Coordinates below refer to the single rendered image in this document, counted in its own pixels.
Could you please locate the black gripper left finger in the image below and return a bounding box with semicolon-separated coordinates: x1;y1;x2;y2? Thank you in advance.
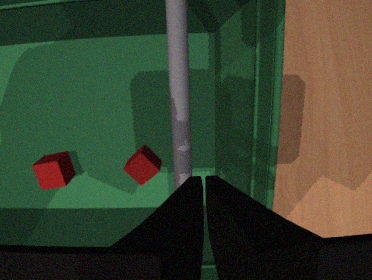
0;176;205;280

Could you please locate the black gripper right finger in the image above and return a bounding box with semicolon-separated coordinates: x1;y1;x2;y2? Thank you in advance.
206;176;372;280

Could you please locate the small red block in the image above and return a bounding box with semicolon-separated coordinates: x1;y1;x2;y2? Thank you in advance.
32;151;76;189
124;144;162;186

